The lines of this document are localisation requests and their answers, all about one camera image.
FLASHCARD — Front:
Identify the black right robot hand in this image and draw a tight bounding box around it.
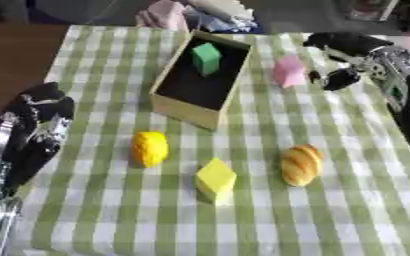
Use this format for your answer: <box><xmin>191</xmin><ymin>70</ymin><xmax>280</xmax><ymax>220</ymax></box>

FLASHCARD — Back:
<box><xmin>301</xmin><ymin>31</ymin><xmax>396</xmax><ymax>92</ymax></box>

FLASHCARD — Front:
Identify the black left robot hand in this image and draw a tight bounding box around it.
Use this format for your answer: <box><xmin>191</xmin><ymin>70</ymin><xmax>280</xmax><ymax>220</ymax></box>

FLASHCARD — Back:
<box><xmin>0</xmin><ymin>81</ymin><xmax>78</xmax><ymax>195</ymax></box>

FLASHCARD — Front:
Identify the tan cardboard box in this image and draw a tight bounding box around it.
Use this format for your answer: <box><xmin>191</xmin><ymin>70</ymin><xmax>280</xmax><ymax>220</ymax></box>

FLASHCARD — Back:
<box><xmin>149</xmin><ymin>30</ymin><xmax>254</xmax><ymax>131</ymax></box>

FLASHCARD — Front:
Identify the pink block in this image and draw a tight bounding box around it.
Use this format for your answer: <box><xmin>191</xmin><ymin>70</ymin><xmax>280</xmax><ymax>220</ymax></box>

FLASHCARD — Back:
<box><xmin>271</xmin><ymin>54</ymin><xmax>307</xmax><ymax>89</ymax></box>

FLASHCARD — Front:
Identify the yellow toy fruit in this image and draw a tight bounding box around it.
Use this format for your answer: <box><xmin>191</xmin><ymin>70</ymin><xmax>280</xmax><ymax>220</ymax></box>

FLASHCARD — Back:
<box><xmin>129</xmin><ymin>130</ymin><xmax>170</xmax><ymax>169</ymax></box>

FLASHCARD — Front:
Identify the white cloth bundle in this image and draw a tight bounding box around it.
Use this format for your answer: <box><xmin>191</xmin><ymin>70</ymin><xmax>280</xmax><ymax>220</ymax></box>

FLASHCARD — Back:
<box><xmin>184</xmin><ymin>0</ymin><xmax>261</xmax><ymax>34</ymax></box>

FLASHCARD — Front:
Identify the toy bread loaf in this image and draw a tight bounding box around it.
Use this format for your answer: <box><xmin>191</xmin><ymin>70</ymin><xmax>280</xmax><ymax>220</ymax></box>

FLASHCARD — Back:
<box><xmin>280</xmin><ymin>143</ymin><xmax>324</xmax><ymax>188</ymax></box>

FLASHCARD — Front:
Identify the green block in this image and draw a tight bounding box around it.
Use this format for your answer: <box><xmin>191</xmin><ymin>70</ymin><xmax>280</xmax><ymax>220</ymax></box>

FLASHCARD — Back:
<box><xmin>191</xmin><ymin>42</ymin><xmax>225</xmax><ymax>77</ymax></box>

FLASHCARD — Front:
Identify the pink bag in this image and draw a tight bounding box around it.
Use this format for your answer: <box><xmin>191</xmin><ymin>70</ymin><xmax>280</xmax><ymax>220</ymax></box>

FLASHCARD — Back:
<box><xmin>135</xmin><ymin>0</ymin><xmax>191</xmax><ymax>32</ymax></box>

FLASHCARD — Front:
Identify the yellow block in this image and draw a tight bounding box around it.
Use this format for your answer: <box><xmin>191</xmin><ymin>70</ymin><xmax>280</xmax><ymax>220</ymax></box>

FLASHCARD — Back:
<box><xmin>192</xmin><ymin>157</ymin><xmax>239</xmax><ymax>205</ymax></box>

